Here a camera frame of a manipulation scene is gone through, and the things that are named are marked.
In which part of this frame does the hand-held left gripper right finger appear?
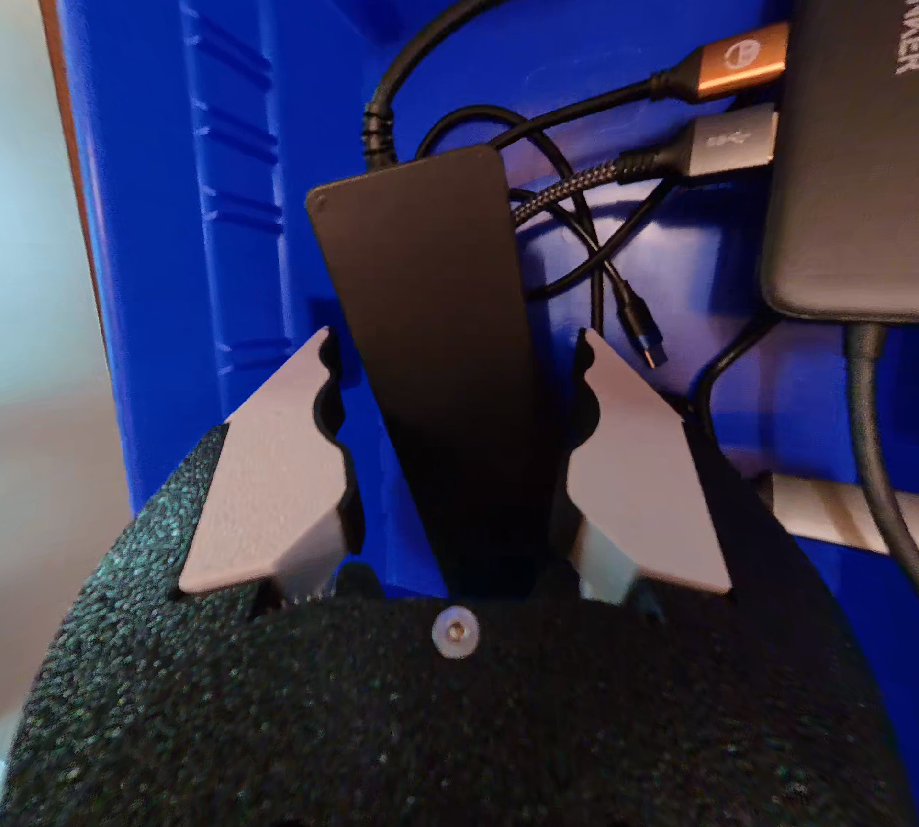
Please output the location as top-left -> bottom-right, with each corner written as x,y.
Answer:
562,326 -> 735,607

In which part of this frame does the grey usb hub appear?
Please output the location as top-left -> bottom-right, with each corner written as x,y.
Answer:
760,0 -> 919,325

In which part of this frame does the orange plug usb cable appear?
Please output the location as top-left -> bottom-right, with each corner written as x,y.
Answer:
415,22 -> 791,369

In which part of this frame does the blue storage bin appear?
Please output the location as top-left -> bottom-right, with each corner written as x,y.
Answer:
39,0 -> 919,735

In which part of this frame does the grey plug braided usb cable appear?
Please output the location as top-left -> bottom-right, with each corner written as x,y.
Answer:
508,102 -> 780,226

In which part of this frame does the ribbed black hub cable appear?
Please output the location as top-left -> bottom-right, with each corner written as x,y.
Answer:
362,0 -> 808,171

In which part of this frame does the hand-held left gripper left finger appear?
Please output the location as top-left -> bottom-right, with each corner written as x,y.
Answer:
178,326 -> 366,604

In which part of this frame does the black usb hub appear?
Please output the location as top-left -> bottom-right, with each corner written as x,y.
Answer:
305,144 -> 557,594

